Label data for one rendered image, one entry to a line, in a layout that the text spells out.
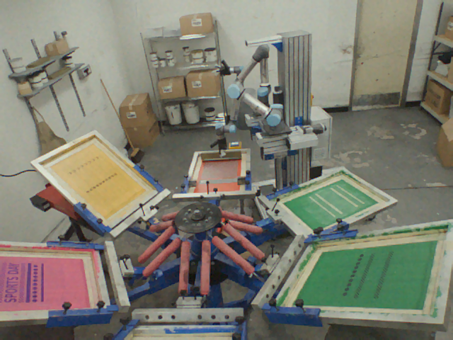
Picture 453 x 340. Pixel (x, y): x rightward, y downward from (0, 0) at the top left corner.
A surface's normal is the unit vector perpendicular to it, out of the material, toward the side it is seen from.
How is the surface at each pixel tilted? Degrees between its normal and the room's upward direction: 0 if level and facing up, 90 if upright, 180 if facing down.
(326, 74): 90
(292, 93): 90
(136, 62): 90
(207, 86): 90
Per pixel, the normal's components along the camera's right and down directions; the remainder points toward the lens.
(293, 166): 0.16, 0.50
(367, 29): -0.07, 0.53
